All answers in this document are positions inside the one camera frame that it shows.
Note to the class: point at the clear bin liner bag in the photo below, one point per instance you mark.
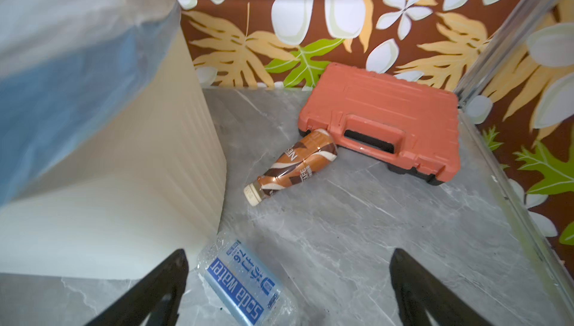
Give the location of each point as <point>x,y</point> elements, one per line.
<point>68,67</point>

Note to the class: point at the red plastic tool case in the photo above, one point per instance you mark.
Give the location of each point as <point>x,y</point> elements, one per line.
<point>410,127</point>

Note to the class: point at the brown label bottle by case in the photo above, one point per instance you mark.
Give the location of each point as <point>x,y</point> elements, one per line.
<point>298,163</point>

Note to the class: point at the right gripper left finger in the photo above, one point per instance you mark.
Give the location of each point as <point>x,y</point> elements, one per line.
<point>154,300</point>

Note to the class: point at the crushed blue label water bottle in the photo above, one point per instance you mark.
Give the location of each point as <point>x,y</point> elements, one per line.
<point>252,293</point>

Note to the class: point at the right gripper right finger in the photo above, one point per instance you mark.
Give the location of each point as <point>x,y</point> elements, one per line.
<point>421,297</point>

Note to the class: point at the white plastic trash bin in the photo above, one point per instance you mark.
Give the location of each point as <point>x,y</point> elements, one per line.
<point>151,182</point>

